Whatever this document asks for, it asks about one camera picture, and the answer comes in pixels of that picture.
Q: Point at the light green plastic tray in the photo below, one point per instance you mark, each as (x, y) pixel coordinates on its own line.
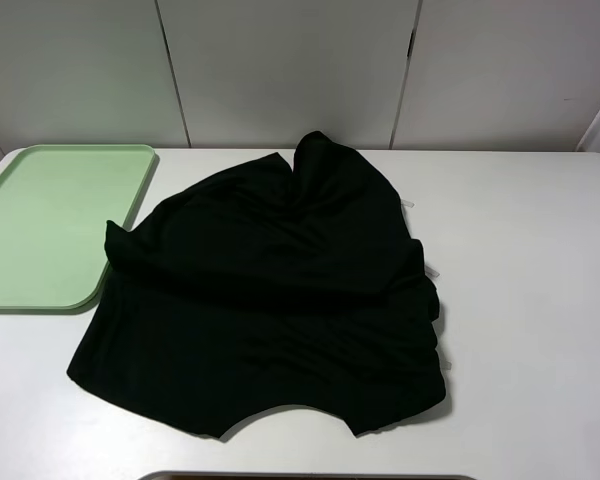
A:
(55, 201)

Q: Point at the black short sleeve shirt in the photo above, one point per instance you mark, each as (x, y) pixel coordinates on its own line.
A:
(272, 283)

